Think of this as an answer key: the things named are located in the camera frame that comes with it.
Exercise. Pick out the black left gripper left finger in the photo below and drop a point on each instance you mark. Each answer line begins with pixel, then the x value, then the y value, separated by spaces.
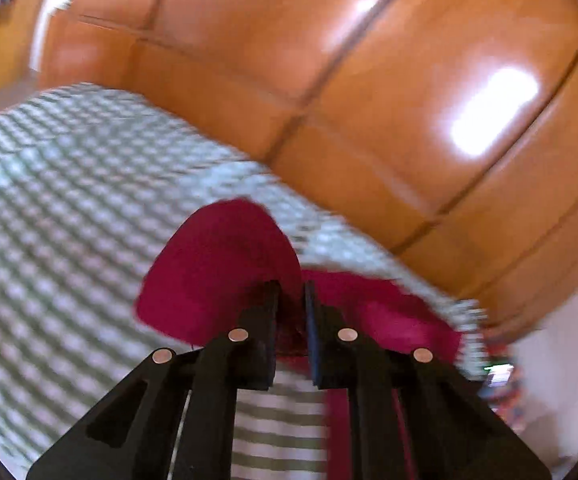
pixel 173 419

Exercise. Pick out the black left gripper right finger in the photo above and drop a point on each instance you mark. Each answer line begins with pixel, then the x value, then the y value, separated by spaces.
pixel 394 415

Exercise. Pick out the dark red garment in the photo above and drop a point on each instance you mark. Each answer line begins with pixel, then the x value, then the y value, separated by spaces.
pixel 214 267

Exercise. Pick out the red plaid pillow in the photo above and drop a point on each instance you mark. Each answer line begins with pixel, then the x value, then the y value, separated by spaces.
pixel 503 388

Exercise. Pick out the green white checkered bedsheet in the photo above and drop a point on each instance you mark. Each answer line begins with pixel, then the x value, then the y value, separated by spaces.
pixel 93 183

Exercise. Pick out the wooden panelled wardrobe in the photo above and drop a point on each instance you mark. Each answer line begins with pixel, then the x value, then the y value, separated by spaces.
pixel 447 130

